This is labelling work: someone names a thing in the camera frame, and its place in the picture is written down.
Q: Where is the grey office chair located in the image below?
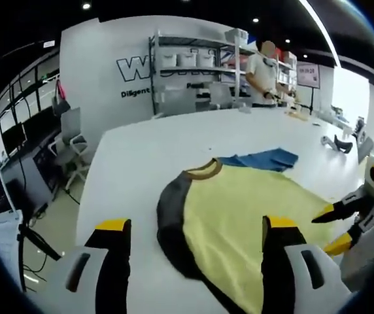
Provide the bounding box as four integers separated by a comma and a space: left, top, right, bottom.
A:
50, 108, 90, 191

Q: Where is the hanging grey bag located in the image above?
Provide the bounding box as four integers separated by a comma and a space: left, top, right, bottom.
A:
52, 79, 72, 116

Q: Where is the white storage bin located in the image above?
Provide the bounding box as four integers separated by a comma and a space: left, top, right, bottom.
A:
196, 50, 216, 67
177, 51, 197, 67
160, 52, 179, 68

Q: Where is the yellow flat item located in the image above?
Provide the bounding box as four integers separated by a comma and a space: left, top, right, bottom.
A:
286, 109, 309, 122

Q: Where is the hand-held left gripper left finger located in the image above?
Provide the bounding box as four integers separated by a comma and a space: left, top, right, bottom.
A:
41, 218, 132, 314

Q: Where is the metal shelving unit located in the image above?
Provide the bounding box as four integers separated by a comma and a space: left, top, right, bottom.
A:
148, 29, 257, 116

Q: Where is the black tripod stand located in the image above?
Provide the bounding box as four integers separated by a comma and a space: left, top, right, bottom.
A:
16, 221, 63, 294

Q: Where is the pink timer screen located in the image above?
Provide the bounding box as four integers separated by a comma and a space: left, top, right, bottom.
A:
297, 63, 322, 90

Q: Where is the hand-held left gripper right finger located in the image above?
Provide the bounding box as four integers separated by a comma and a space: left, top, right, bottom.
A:
260, 215, 354, 314

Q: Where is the yellow blue black garment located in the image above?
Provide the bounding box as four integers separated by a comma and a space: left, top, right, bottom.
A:
156, 147, 335, 314

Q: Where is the black desk monitor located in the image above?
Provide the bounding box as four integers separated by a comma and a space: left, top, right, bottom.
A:
1, 122, 28, 155

